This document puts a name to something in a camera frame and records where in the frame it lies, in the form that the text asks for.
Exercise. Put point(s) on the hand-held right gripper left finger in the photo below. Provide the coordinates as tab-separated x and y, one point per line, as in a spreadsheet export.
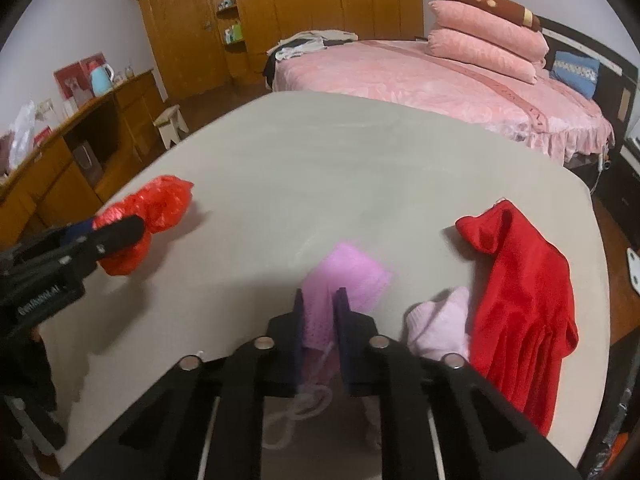
299	345

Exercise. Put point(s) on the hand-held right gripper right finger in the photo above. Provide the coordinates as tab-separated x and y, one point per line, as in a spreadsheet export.
345	345

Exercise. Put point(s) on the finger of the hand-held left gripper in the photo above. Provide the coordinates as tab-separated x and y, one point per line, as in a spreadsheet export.
80	232
120	236

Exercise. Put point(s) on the red plastic bag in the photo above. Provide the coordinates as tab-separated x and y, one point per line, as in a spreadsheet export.
160	200

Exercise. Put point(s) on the pink face mask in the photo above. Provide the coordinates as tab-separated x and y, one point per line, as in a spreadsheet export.
350	275

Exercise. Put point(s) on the red cloth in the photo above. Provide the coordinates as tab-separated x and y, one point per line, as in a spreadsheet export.
520	285

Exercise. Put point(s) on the black lined trash bin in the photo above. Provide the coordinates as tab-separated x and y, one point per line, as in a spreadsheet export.
625	442

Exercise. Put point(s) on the pink sock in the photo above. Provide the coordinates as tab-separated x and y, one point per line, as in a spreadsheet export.
440	325

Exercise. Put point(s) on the clear plastic bag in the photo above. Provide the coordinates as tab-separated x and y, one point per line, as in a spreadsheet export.
22	135

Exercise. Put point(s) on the small wooden stool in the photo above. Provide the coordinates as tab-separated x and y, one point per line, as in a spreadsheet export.
170	125

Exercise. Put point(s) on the wooden desk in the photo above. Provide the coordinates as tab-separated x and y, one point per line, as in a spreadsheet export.
135	110

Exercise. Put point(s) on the red box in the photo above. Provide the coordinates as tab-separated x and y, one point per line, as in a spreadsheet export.
72	80

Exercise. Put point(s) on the light blue kettle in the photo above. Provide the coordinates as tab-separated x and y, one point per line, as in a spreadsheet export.
101	81

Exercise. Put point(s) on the glass bottle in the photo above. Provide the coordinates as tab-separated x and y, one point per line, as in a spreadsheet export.
130	72

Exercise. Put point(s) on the black garment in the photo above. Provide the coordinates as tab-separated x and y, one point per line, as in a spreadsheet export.
270	72

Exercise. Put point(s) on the white garment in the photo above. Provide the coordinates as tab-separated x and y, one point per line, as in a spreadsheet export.
300	51

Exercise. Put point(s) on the bed with pink bedspread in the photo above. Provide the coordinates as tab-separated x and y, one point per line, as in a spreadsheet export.
400	80

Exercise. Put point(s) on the beige garment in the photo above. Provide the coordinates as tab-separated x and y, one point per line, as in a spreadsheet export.
335	36

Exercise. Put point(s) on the white bathroom scale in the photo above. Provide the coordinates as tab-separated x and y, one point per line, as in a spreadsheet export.
634	270

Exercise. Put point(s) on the wooden wardrobe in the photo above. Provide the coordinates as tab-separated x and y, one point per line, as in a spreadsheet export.
310	5

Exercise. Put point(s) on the pink pillow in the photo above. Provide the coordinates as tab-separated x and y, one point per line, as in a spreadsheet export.
475	55
490	30

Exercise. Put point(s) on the dark nightstand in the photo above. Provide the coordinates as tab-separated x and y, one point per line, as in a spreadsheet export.
622	180

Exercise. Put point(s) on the blue pillow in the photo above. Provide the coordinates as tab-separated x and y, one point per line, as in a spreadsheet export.
575	74

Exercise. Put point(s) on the brown dotted pillow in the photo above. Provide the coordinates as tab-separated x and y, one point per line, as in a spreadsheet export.
485	2

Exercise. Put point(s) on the dark bed headboard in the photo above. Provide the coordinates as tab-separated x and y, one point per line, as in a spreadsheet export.
615	80

